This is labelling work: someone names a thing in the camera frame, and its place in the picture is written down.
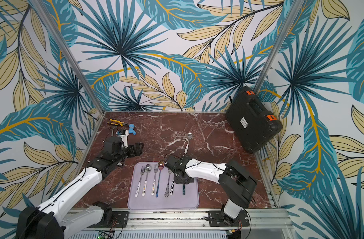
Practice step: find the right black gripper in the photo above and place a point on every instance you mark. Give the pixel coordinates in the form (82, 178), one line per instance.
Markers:
(183, 178)

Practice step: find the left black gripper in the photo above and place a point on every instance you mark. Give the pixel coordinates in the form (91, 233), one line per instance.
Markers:
(133, 153)

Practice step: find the iridescent spoon with blue handle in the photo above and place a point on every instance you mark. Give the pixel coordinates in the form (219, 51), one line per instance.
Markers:
(161, 166)

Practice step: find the ornate all-silver fork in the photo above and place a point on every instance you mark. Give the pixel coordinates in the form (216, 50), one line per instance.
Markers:
(167, 192)

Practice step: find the spoon with white handle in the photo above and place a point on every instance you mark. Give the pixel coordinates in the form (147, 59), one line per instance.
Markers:
(148, 169)
(190, 136)

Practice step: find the spoon with black-white handle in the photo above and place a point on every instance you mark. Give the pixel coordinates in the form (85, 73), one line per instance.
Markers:
(172, 189)

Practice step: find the fork with white Pochacco handle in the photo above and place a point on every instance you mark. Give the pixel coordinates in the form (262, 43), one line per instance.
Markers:
(140, 181)

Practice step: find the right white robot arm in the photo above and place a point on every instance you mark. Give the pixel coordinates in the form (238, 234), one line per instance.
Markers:
(234, 179)

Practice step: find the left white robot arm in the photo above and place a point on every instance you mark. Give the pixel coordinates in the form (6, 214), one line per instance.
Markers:
(49, 220)

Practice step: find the blue plastic faucet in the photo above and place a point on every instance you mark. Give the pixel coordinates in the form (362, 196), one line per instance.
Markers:
(131, 129)

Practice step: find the yellow black pliers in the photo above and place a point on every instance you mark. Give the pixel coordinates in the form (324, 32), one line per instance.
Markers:
(117, 123)

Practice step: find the lavender placemat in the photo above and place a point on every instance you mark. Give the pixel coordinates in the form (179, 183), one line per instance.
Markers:
(175, 201)

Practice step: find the black tool case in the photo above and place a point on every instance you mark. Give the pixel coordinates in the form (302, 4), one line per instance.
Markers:
(252, 123)

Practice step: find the black handled hammer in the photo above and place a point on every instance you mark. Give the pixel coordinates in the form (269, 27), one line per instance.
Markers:
(113, 129)

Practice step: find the aluminium front rail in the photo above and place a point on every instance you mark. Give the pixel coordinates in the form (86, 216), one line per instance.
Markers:
(264, 223)

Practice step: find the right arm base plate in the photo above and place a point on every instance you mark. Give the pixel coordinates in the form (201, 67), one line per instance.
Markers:
(218, 218)

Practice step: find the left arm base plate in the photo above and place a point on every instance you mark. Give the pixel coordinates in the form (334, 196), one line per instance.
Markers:
(116, 219)

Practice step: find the left aluminium corner post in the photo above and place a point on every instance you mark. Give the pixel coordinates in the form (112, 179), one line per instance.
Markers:
(63, 47)

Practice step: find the aluminium corner post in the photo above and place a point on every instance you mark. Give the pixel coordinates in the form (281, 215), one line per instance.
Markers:
(289, 20)
(63, 47)

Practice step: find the right aluminium corner post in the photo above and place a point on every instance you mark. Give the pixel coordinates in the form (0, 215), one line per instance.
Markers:
(289, 20)

